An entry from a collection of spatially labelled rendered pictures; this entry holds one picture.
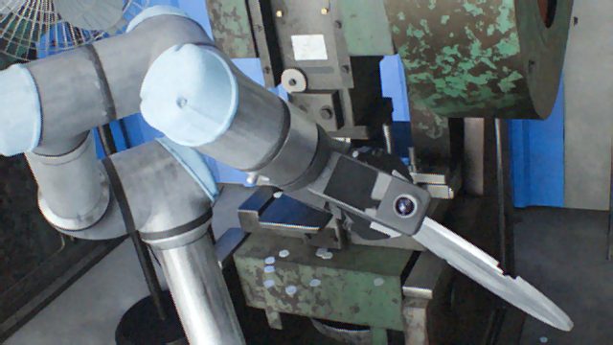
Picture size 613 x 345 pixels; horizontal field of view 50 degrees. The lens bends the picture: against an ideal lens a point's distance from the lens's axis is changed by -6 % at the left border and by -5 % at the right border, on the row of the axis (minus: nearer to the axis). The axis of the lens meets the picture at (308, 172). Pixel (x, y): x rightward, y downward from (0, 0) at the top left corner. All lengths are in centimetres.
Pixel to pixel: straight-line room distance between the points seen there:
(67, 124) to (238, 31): 82
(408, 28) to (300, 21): 45
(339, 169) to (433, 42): 38
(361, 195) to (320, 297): 87
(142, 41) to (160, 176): 37
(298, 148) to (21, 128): 24
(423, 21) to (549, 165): 181
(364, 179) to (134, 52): 24
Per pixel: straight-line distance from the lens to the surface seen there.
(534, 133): 265
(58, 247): 295
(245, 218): 158
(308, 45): 138
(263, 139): 57
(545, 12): 146
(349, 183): 63
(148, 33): 63
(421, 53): 99
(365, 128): 142
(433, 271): 137
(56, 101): 61
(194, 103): 52
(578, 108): 262
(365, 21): 127
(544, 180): 274
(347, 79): 133
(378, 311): 144
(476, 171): 171
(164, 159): 97
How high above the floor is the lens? 144
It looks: 26 degrees down
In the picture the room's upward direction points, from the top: 11 degrees counter-clockwise
